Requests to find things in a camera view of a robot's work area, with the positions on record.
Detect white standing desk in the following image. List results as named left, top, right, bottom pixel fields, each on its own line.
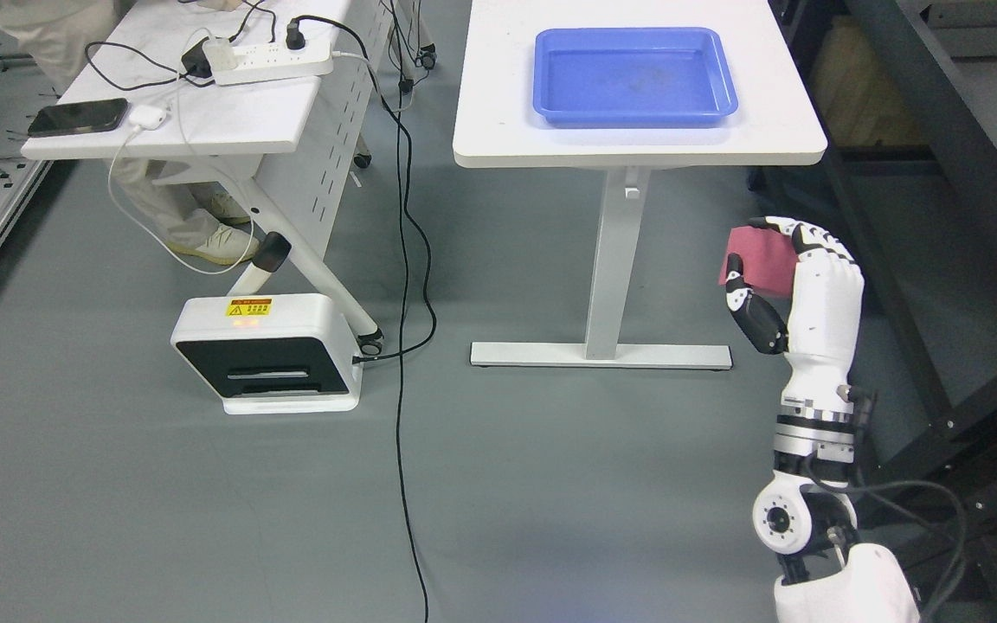
left=453, top=1, right=827, bottom=370

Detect pink block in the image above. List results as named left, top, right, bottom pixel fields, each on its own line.
left=717, top=226, right=798, bottom=299

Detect white floor device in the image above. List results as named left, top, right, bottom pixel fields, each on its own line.
left=170, top=294, right=363, bottom=415

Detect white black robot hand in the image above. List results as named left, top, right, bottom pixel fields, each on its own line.
left=724, top=216, right=864, bottom=414

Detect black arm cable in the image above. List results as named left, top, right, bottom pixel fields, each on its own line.
left=801, top=385, right=968, bottom=623

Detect white folding table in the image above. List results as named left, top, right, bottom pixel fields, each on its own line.
left=23, top=1, right=393, bottom=354

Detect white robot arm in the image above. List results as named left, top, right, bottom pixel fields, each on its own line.
left=751, top=385, right=919, bottom=622

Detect cardboard box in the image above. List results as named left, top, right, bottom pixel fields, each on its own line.
left=808, top=16, right=929, bottom=147

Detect long black floor cable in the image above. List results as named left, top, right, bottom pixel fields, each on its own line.
left=286, top=15, right=439, bottom=623

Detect blue plastic tray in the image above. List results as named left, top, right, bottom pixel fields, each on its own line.
left=531, top=27, right=739, bottom=129

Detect person legs beige trousers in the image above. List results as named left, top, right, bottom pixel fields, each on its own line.
left=0, top=1, right=260, bottom=265

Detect black smartphone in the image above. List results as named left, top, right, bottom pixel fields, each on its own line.
left=27, top=98, right=130, bottom=138

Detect black power adapter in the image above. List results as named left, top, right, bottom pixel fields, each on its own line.
left=179, top=36, right=213, bottom=81

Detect white power strip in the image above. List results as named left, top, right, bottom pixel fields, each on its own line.
left=203, top=38, right=335, bottom=86

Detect white charger adapter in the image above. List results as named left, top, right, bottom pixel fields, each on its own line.
left=127, top=104, right=170, bottom=132

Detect black metal shelf right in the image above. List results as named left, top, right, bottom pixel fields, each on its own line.
left=751, top=1, right=997, bottom=622

